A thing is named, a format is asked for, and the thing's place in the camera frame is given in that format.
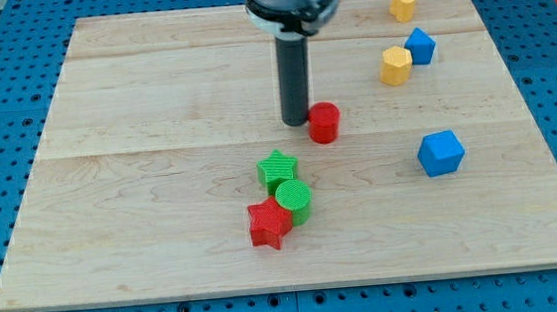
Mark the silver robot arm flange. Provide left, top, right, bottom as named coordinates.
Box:
left=244, top=0, right=340, bottom=42

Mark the yellow hexagon block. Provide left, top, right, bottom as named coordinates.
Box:
left=380, top=46, right=413, bottom=86

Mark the green star block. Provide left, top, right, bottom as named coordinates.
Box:
left=256, top=149, right=298, bottom=196

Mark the green cylinder block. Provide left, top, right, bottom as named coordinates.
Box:
left=274, top=179, right=313, bottom=227

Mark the red cylinder block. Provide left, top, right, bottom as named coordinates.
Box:
left=308, top=101, right=341, bottom=144

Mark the red star block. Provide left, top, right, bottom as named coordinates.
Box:
left=247, top=197, right=293, bottom=249

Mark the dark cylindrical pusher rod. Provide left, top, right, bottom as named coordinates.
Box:
left=274, top=39, right=309, bottom=127

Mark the light wooden board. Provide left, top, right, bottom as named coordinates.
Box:
left=0, top=0, right=557, bottom=312

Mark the blue cube block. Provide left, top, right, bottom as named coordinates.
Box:
left=417, top=129, right=466, bottom=177

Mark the yellow heart block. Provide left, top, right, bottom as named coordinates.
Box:
left=388, top=0, right=417, bottom=23

